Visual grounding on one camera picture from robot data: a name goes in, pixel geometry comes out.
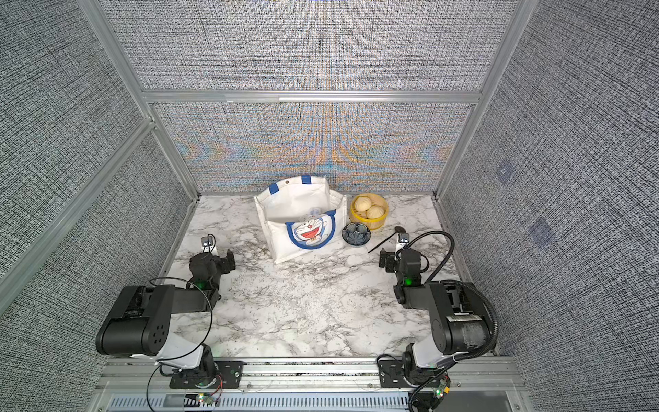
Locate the white Doraemon canvas bag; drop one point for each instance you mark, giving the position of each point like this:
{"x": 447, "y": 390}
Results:
{"x": 299, "y": 215}

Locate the beige bun left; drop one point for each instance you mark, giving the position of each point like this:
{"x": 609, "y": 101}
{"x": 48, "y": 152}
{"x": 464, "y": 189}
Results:
{"x": 362, "y": 204}

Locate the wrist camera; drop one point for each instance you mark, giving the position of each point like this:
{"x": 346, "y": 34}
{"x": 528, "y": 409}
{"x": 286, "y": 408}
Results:
{"x": 208, "y": 243}
{"x": 403, "y": 239}

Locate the blue patterned ceramic bowl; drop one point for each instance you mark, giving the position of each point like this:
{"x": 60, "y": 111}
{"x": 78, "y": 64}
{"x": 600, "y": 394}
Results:
{"x": 356, "y": 234}

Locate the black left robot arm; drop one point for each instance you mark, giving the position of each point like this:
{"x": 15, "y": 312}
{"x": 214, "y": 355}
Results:
{"x": 139, "y": 321}

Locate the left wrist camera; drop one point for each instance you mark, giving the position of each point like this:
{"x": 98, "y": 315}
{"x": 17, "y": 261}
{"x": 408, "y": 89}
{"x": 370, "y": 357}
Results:
{"x": 208, "y": 243}

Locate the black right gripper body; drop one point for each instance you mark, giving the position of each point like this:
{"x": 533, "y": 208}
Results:
{"x": 391, "y": 264}

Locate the black spoon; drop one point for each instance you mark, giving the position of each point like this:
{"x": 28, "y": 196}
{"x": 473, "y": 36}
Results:
{"x": 397, "y": 230}

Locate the beige bun right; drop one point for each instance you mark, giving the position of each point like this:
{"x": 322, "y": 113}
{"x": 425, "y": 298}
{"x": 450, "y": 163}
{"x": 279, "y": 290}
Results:
{"x": 375, "y": 212}

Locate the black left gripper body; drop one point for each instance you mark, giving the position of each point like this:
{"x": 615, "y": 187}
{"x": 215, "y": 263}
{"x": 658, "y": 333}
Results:
{"x": 222, "y": 266}

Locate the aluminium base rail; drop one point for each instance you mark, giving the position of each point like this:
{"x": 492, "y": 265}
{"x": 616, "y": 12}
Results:
{"x": 310, "y": 384}

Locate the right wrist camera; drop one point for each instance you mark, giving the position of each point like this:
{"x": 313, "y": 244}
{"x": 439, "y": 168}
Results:
{"x": 403, "y": 239}

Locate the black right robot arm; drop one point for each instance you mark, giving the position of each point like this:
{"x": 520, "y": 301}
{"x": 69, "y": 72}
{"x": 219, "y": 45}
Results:
{"x": 463, "y": 323}

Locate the yellow bowl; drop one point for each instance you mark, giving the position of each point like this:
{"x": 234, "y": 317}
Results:
{"x": 358, "y": 217}

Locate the beige bun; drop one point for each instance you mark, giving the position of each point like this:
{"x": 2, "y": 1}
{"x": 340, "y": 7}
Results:
{"x": 375, "y": 212}
{"x": 362, "y": 204}

